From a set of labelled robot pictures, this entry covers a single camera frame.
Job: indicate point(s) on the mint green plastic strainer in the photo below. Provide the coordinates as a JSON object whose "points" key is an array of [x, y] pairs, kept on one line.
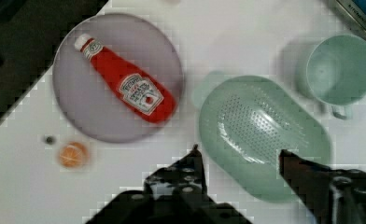
{"points": [[245, 122]]}

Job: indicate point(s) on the orange slice toy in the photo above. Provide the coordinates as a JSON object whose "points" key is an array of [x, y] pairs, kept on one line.
{"points": [[73, 155]]}

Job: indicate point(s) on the silver toaster oven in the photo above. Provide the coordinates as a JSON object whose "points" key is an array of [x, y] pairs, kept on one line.
{"points": [[353, 12]]}

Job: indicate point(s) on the red ketchup bottle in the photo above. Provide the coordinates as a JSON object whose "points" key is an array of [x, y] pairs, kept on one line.
{"points": [[139, 91]]}

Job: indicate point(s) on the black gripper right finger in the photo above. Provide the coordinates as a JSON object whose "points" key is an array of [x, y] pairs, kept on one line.
{"points": [[334, 196]]}

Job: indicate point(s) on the grey round plate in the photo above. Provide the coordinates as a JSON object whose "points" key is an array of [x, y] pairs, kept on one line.
{"points": [[83, 95]]}

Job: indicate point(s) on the mint green mug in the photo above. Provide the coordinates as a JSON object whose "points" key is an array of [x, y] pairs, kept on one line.
{"points": [[332, 71]]}

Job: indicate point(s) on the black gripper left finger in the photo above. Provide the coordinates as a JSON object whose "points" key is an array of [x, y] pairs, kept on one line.
{"points": [[186, 172]]}

